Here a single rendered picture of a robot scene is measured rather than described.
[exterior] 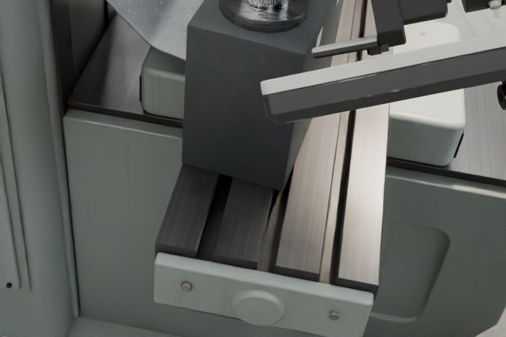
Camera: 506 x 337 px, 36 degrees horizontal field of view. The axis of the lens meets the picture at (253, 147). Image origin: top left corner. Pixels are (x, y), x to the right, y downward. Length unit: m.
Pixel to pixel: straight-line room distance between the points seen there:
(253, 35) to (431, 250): 0.71
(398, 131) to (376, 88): 1.04
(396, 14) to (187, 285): 0.34
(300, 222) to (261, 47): 0.20
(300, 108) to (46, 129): 1.14
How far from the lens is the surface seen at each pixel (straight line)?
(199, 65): 0.79
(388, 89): 0.15
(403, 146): 1.21
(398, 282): 1.44
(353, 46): 0.72
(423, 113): 1.19
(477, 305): 1.47
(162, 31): 1.17
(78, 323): 1.69
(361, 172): 0.91
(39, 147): 1.30
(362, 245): 0.83
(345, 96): 0.15
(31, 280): 1.54
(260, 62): 0.76
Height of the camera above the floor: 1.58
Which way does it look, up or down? 42 degrees down
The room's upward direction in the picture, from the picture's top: 7 degrees clockwise
